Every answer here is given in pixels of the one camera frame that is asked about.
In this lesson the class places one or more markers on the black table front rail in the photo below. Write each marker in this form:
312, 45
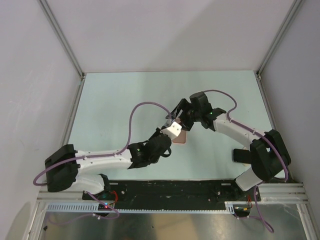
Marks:
177, 194

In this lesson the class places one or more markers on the aluminium front frame beam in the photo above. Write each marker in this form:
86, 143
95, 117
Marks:
270, 193

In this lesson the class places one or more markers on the pink phone case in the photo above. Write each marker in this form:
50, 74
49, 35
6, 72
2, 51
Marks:
181, 139

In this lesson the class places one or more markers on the left aluminium frame post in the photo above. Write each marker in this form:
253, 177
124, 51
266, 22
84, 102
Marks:
52, 20

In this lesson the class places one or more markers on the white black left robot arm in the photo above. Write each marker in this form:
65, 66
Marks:
71, 170

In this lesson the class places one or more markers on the right electronics board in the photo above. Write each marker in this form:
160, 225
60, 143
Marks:
243, 212

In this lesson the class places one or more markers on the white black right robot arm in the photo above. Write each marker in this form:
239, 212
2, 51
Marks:
264, 151

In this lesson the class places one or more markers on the aluminium frame post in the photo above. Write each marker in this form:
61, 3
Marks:
52, 20
280, 34

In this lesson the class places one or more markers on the electronics board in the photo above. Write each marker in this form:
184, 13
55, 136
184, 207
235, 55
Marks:
243, 212
106, 205

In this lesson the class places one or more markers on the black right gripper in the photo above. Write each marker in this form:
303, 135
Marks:
184, 106

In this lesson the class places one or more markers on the left electronics board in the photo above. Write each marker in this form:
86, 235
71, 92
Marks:
106, 205

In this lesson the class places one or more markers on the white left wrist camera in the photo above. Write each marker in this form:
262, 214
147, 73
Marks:
172, 131

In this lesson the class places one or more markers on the white slotted cable duct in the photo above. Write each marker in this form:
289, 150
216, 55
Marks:
94, 207

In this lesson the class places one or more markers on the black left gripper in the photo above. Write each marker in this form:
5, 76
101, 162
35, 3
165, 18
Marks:
156, 133

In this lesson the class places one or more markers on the beige phone case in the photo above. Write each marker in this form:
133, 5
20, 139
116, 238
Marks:
246, 164

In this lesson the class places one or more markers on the right aluminium frame post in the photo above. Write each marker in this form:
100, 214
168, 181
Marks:
280, 34

